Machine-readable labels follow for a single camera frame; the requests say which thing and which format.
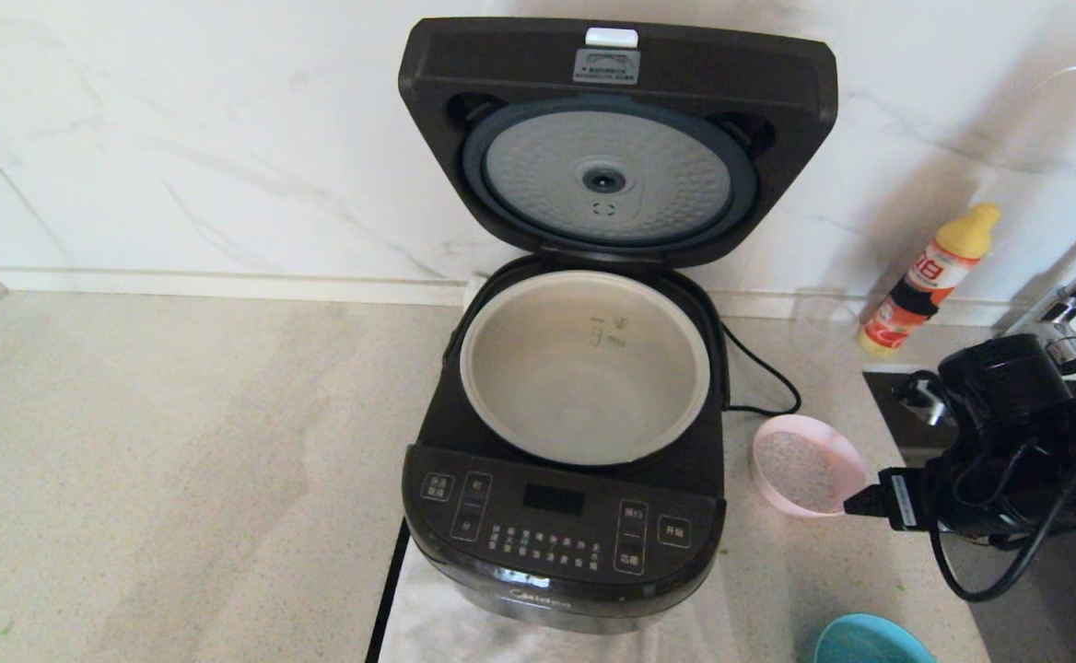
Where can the stainless steel sink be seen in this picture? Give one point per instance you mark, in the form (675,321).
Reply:
(1054,626)

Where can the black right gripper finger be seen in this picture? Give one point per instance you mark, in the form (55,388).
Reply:
(871,504)

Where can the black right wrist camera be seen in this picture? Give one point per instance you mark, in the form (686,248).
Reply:
(923,398)

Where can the black strip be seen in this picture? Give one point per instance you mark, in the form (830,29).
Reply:
(389,599)

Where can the white translucent mat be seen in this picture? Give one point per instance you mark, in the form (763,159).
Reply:
(427,631)

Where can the grey inner pot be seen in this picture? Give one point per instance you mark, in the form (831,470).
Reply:
(584,396)

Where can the black rice cooker base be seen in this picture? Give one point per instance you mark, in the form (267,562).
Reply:
(556,534)

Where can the clear plastic measuring cup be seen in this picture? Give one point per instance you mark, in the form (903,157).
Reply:
(824,322)

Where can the white raw rice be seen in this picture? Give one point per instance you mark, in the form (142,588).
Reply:
(796,471)

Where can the pink plastic bowl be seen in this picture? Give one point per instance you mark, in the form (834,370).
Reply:
(773,442)

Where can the teal plastic bowl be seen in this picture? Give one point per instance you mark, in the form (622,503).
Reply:
(870,645)

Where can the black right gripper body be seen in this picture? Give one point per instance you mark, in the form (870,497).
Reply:
(1008,387)

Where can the black rice cooker lid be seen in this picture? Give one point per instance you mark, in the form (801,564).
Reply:
(612,74)

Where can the yellow capped detergent bottle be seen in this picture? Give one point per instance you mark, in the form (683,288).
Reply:
(916,285)

